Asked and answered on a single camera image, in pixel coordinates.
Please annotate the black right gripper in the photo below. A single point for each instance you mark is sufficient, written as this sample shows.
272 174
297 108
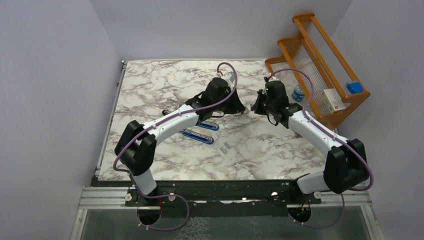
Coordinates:
256 107

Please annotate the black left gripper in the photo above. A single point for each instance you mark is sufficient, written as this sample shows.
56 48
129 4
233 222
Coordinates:
236 106

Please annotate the blue black stapler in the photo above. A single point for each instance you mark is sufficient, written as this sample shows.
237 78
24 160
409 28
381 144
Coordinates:
208 125

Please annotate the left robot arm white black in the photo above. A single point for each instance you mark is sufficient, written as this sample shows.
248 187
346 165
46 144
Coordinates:
137 145

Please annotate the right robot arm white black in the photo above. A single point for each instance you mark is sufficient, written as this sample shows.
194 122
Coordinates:
345 164

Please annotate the blue lidded small jar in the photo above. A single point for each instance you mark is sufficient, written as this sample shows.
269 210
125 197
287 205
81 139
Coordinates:
298 95

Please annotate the orange wooden tiered rack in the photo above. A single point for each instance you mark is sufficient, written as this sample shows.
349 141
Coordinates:
313 51

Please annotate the white red carton box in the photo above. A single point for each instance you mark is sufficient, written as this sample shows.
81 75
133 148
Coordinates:
332 100

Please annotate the blue block on rack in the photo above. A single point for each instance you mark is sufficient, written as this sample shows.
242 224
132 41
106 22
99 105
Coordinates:
354 87

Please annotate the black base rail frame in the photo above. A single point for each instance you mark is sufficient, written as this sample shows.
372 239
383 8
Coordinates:
218 198

